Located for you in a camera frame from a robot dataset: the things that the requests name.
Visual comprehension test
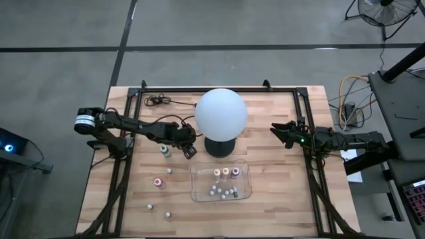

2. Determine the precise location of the dark grey side table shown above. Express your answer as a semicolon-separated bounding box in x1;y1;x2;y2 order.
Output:
367;68;425;187

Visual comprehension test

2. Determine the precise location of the black floor fan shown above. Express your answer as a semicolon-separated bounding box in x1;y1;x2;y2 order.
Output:
344;0;422;41

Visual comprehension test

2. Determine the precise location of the blue-lit computer on stand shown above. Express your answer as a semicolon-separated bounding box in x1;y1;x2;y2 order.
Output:
0;127;54;175

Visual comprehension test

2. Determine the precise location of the black lamp power cable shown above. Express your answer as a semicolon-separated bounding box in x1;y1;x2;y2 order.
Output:
143;93;200;109

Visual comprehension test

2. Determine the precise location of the yellow floor cable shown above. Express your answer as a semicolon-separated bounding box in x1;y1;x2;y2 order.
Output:
338;74;370;125

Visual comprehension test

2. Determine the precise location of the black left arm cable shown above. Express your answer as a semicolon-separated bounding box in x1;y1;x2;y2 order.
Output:
151;114;200;137

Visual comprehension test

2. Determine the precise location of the red compartment tray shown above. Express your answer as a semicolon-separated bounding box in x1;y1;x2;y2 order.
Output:
402;179;425;226

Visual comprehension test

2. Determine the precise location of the black aluminium table frame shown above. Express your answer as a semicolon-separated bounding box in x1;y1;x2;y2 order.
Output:
78;78;358;239

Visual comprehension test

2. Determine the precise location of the white paper sheet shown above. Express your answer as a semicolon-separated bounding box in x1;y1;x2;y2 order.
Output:
339;148;365;184

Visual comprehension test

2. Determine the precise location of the clear plastic bin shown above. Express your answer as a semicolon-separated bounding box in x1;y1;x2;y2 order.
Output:
189;158;252;203

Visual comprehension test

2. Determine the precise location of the black round pole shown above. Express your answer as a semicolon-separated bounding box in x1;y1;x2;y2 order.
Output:
381;42;425;83

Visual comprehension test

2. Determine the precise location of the white globe table lamp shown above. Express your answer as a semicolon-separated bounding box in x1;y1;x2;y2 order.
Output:
194;88;249;159

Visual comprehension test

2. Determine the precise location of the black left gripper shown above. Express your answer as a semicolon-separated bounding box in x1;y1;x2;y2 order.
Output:
167;121;199;161

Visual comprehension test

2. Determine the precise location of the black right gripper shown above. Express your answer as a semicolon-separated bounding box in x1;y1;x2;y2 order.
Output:
270;119;317;149

